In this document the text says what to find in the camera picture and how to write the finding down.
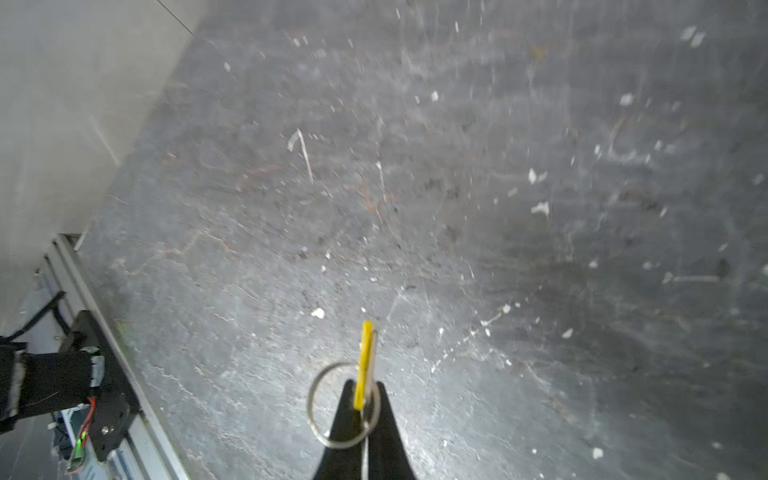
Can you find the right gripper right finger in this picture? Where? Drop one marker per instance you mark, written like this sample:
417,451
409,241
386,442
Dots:
387,457

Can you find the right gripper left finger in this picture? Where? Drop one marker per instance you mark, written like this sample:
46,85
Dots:
343,464

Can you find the yellow key tag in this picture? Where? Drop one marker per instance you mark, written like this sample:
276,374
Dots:
366,395

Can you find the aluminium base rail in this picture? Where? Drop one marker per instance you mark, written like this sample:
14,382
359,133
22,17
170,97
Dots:
119,435

